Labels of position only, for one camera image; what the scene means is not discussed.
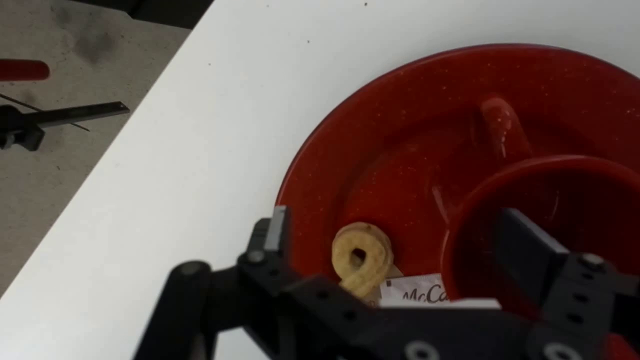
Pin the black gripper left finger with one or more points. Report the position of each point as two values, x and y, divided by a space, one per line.
274 230

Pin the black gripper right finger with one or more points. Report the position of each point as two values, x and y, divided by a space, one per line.
531 257

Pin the large white printed sugar packet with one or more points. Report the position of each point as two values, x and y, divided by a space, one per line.
412 293

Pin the red round plate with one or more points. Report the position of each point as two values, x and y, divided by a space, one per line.
400 133

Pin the black metal clamp bar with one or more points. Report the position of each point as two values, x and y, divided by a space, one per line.
61 117

